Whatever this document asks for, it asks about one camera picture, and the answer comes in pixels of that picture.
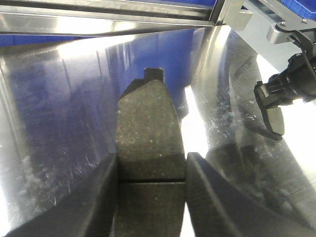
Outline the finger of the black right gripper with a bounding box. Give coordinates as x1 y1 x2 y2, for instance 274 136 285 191
268 73 286 85
254 81 281 109

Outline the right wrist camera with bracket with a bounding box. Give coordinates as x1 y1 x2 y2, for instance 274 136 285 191
267 19 316 44

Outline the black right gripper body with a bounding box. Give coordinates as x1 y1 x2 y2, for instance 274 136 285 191
280 53 316 103

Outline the stainless steel rack frame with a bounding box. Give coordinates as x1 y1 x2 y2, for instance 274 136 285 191
0 0 252 37

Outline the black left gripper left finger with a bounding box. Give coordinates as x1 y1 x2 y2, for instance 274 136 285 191
7 154 118 237

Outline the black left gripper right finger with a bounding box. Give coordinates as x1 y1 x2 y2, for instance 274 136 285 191
186 153 316 237

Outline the grey brake pad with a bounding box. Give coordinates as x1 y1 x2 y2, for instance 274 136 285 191
261 107 285 141
112 68 186 237

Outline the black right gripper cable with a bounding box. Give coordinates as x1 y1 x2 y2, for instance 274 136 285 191
290 31 316 79

